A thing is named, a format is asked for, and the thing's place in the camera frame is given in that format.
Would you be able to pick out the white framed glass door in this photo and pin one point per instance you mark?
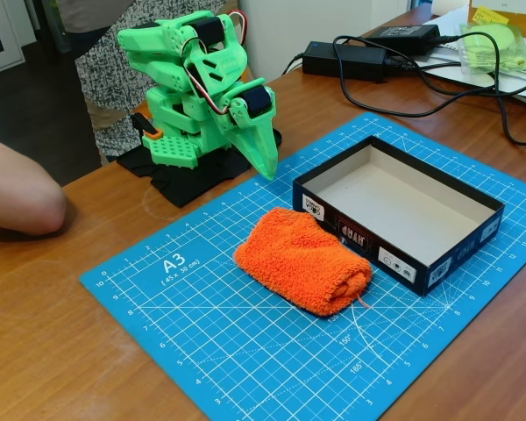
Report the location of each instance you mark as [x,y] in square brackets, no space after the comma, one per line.
[9,39]

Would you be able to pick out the plastic bag of green parts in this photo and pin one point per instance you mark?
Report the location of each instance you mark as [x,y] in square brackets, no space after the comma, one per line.
[495,44]

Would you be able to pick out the yellow cardboard box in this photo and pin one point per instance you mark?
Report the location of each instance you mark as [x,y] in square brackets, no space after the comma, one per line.
[521,19]

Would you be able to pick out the bare person forearm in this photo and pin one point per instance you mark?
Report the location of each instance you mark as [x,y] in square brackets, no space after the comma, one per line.
[17,193]

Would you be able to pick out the person in speckled shirt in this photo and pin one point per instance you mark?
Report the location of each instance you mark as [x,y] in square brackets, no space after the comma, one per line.
[105,79]

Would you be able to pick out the green gripper black servo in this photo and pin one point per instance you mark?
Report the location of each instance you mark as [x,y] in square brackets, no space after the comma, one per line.
[248,135]

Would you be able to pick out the orange terry cloth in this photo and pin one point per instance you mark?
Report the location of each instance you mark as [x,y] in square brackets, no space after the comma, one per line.
[298,259]

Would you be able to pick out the blue A3 cutting mat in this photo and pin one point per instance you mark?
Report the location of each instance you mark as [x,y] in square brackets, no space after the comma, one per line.
[245,351]

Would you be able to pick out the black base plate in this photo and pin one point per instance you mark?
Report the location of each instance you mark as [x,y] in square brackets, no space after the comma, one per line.
[188,188]

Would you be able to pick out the green 3D-printed robot arm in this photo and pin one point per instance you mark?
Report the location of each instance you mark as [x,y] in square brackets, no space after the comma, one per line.
[171,44]

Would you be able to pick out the black and orange clamp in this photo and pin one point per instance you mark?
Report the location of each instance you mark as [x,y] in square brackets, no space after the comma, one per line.
[147,127]

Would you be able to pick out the black power adapter white label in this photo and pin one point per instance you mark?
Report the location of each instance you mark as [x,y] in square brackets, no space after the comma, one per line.
[403,37]

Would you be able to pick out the black power adapter blue LED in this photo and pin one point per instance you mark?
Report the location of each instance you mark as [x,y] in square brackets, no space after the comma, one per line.
[342,59]

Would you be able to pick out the dark blue cardboard box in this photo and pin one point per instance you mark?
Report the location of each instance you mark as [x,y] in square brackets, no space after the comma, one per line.
[399,210]

